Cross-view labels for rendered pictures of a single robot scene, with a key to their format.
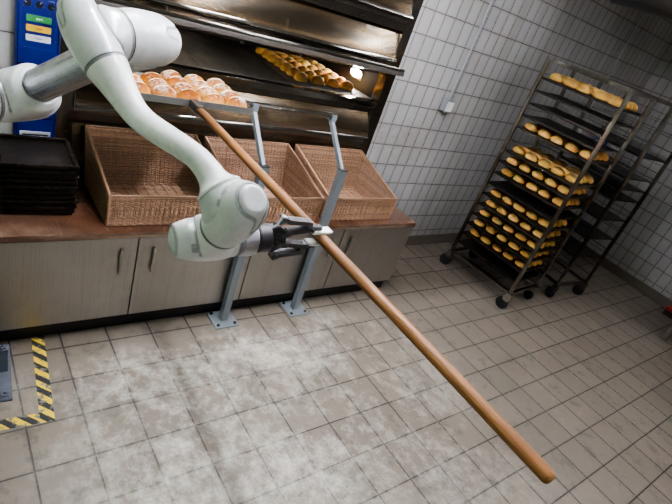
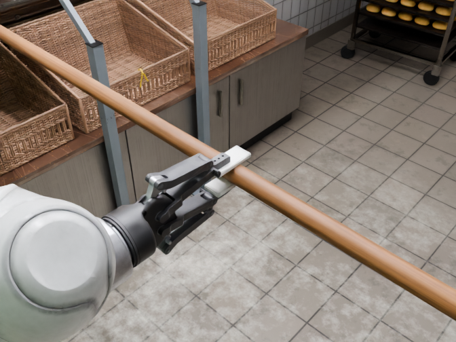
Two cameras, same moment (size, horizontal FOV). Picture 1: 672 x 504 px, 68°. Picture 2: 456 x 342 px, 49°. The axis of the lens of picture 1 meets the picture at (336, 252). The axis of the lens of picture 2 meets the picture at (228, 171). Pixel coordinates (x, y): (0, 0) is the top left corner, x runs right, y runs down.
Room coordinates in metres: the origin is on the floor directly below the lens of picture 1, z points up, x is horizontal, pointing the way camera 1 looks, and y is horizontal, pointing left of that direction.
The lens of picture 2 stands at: (0.67, 0.08, 1.66)
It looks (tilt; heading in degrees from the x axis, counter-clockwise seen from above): 39 degrees down; 358
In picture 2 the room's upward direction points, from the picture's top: straight up
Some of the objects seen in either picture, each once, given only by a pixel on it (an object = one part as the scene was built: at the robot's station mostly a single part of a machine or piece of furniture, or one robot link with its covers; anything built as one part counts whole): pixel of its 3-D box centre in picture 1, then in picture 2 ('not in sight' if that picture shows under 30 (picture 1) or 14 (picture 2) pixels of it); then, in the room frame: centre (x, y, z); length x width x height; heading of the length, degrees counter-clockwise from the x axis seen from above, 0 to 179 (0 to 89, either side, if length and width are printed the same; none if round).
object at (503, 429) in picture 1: (309, 225); (203, 153); (1.28, 0.10, 1.19); 1.71 x 0.03 x 0.03; 44
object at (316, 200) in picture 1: (262, 179); (102, 56); (2.58, 0.53, 0.72); 0.56 x 0.49 x 0.28; 136
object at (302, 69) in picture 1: (304, 67); not in sight; (3.48, 0.64, 1.21); 0.61 x 0.48 x 0.06; 45
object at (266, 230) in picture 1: (269, 237); (144, 225); (1.13, 0.17, 1.19); 0.09 x 0.07 x 0.08; 134
